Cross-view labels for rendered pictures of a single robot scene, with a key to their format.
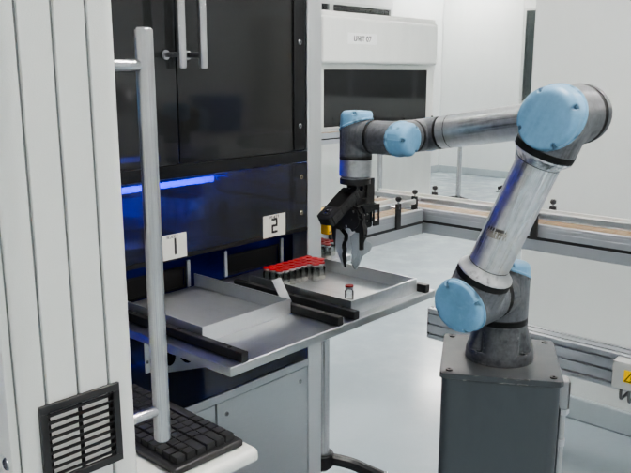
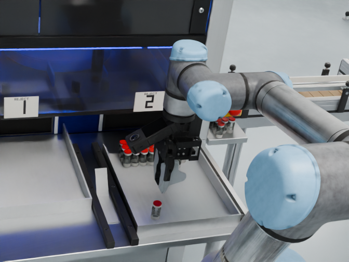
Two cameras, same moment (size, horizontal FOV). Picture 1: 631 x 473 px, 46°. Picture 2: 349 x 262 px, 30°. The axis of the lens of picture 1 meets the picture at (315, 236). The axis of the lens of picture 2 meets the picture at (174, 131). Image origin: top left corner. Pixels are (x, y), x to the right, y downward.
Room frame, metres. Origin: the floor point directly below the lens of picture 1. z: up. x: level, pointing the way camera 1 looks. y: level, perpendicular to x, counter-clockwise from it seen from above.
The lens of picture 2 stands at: (0.60, -0.59, 1.87)
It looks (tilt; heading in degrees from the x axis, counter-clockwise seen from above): 31 degrees down; 24
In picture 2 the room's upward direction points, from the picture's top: 9 degrees clockwise
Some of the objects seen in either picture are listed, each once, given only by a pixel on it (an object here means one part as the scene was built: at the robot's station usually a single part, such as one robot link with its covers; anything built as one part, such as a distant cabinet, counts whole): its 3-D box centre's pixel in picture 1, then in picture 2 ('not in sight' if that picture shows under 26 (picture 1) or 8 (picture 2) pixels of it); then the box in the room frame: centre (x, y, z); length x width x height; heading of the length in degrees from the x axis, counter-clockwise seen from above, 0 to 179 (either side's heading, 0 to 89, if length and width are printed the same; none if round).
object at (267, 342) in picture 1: (271, 305); (97, 186); (1.74, 0.10, 0.87); 0.70 x 0.48 x 0.02; 138
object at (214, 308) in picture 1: (198, 304); (25, 167); (1.66, 0.27, 0.90); 0.34 x 0.26 x 0.04; 48
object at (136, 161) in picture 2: (300, 272); (155, 156); (1.91, 0.04, 0.91); 0.18 x 0.02 x 0.05; 138
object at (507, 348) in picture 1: (500, 335); not in sight; (1.61, -0.42, 0.84); 0.15 x 0.15 x 0.10
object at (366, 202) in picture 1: (356, 203); (178, 132); (1.73, -0.10, 1.12); 0.09 x 0.08 x 0.12; 138
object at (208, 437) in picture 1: (140, 416); not in sight; (1.25, 0.31, 0.82); 0.40 x 0.14 x 0.02; 46
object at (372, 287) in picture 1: (331, 282); (167, 182); (1.84, -0.04, 0.90); 0.34 x 0.26 x 0.04; 48
